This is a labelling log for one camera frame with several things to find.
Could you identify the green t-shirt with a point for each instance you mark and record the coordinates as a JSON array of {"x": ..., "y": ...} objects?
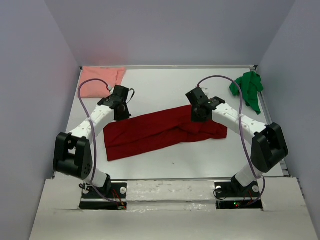
[{"x": 250, "y": 84}]

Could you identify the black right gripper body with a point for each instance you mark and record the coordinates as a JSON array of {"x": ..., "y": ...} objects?
[{"x": 195, "y": 116}]

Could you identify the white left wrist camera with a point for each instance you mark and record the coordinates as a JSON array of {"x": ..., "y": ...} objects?
[{"x": 110, "y": 88}]

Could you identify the folded pink t-shirt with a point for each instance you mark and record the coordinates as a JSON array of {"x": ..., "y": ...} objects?
[{"x": 104, "y": 76}]

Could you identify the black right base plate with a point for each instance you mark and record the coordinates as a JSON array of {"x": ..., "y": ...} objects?
[{"x": 227, "y": 199}]

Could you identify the red t-shirt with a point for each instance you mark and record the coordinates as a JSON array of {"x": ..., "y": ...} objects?
[{"x": 157, "y": 130}]

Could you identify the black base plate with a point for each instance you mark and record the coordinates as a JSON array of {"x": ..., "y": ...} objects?
[
  {"x": 114, "y": 200},
  {"x": 227, "y": 199}
]

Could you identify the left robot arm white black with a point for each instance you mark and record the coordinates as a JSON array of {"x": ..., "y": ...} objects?
[{"x": 75, "y": 153}]

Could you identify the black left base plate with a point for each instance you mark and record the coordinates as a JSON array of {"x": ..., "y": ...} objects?
[{"x": 114, "y": 200}]

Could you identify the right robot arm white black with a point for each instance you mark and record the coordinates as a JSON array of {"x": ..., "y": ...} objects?
[{"x": 268, "y": 144}]

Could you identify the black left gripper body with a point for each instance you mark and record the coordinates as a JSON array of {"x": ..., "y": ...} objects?
[{"x": 125, "y": 114}]

